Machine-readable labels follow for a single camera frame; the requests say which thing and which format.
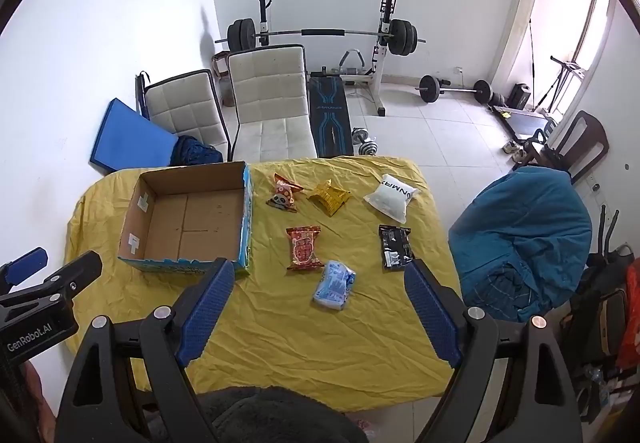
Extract long barbell with black plates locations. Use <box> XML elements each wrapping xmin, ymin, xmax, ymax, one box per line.
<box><xmin>215</xmin><ymin>18</ymin><xmax>427</xmax><ymax>56</ymax></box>

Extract teal cloth covered chair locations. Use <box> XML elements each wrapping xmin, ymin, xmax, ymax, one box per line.
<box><xmin>448</xmin><ymin>166</ymin><xmax>593</xmax><ymax>324</ymax></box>

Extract gold snack packet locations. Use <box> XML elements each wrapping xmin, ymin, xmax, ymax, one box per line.
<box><xmin>306</xmin><ymin>179</ymin><xmax>352</xmax><ymax>215</ymax></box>

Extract red bag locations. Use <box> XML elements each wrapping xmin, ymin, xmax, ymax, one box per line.
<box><xmin>617</xmin><ymin>258</ymin><xmax>640</xmax><ymax>370</ymax></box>

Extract white barbell rack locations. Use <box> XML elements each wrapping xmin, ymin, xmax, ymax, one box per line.
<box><xmin>255</xmin><ymin>0</ymin><xmax>401</xmax><ymax>116</ymax></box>

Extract open cardboard box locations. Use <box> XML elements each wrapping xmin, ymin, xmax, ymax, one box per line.
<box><xmin>116</xmin><ymin>161</ymin><xmax>255</xmax><ymax>280</ymax></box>

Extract black weight bench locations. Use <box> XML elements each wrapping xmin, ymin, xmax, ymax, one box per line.
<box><xmin>306</xmin><ymin>72</ymin><xmax>355</xmax><ymax>158</ymax></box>

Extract black treadmill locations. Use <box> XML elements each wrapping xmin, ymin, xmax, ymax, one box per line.
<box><xmin>492</xmin><ymin>106</ymin><xmax>552</xmax><ymax>144</ymax></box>

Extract dark wooden chair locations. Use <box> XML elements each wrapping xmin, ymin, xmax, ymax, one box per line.
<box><xmin>512</xmin><ymin>110</ymin><xmax>610</xmax><ymax>184</ymax></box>

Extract small white padded chair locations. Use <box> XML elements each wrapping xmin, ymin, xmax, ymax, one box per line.
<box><xmin>142</xmin><ymin>69</ymin><xmax>231</xmax><ymax>161</ymax></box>

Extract dark fleece clothing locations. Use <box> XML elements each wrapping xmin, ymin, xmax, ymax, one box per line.
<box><xmin>197</xmin><ymin>385</ymin><xmax>368</xmax><ymax>443</ymax></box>

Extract pair of white shoes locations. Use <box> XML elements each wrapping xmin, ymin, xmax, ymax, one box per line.
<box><xmin>502</xmin><ymin>139</ymin><xmax>527</xmax><ymax>162</ymax></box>

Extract black folded frame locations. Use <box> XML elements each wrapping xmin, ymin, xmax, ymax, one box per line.
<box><xmin>135</xmin><ymin>71</ymin><xmax>152</xmax><ymax>117</ymax></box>

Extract blue folded mat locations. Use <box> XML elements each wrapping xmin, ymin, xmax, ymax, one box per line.
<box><xmin>89</xmin><ymin>97</ymin><xmax>178</xmax><ymax>172</ymax></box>

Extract yellow tablecloth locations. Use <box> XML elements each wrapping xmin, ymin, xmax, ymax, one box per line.
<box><xmin>64</xmin><ymin>156</ymin><xmax>463</xmax><ymax>413</ymax></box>

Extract light blue tissue packet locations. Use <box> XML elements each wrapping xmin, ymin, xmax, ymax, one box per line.
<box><xmin>312</xmin><ymin>261</ymin><xmax>358</xmax><ymax>310</ymax></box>

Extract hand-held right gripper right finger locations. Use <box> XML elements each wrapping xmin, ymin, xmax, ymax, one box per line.
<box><xmin>402</xmin><ymin>258</ymin><xmax>586</xmax><ymax>443</ymax></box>

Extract person's left forearm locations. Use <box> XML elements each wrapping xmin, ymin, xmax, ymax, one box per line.
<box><xmin>22</xmin><ymin>362</ymin><xmax>57</xmax><ymax>443</ymax></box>

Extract white pillow packet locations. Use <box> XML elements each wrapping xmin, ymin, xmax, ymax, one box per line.
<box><xmin>363</xmin><ymin>173</ymin><xmax>422</xmax><ymax>224</ymax></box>

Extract red panda snack packet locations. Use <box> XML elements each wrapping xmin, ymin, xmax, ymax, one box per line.
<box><xmin>266</xmin><ymin>173</ymin><xmax>305</xmax><ymax>214</ymax></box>

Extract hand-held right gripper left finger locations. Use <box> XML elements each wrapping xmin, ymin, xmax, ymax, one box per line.
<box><xmin>57</xmin><ymin>258</ymin><xmax>236</xmax><ymax>443</ymax></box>

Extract black snack packet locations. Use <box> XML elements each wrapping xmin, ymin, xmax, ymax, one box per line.
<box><xmin>378</xmin><ymin>224</ymin><xmax>416</xmax><ymax>271</ymax></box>

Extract black box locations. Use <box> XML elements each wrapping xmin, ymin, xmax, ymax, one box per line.
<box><xmin>507</xmin><ymin>83</ymin><xmax>532</xmax><ymax>111</ymax></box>

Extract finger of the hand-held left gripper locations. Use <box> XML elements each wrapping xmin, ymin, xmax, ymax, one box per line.
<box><xmin>0</xmin><ymin>247</ymin><xmax>49</xmax><ymax>287</ymax></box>
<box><xmin>0</xmin><ymin>250</ymin><xmax>103</xmax><ymax>310</ymax></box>

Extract dark blue quilted cloth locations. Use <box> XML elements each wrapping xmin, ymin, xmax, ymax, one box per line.
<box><xmin>169</xmin><ymin>136</ymin><xmax>224</xmax><ymax>167</ymax></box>

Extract black backpack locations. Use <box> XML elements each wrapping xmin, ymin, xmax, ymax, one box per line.
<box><xmin>570</xmin><ymin>287</ymin><xmax>629</xmax><ymax>374</ymax></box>

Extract grey exercise machine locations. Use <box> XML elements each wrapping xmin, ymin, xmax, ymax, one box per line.
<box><xmin>532</xmin><ymin>54</ymin><xmax>587</xmax><ymax>116</ymax></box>

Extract large white padded chair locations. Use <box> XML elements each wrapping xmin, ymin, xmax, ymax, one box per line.
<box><xmin>227</xmin><ymin>44</ymin><xmax>318</xmax><ymax>163</ymax></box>

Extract short barbell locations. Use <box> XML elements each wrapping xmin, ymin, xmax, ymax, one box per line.
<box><xmin>414</xmin><ymin>74</ymin><xmax>493</xmax><ymax>105</ymax></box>

